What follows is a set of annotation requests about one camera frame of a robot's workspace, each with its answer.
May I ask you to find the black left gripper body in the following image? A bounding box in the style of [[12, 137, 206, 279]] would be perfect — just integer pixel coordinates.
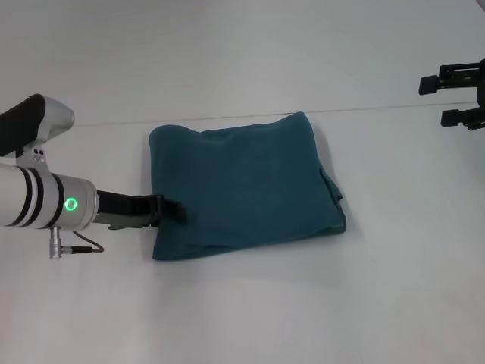
[[94, 189, 161, 231]]

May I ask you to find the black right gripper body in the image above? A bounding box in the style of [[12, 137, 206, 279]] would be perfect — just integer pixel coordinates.
[[475, 58, 485, 132]]

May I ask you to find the teal t-shirt with FREE! print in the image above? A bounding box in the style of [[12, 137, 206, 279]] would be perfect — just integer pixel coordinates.
[[147, 111, 348, 262]]

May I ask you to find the dark red left gripper cable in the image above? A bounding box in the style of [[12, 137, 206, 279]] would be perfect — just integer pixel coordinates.
[[48, 226, 105, 260]]

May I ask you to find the left wrist camera housing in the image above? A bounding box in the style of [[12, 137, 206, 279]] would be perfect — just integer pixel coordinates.
[[0, 93, 76, 168]]

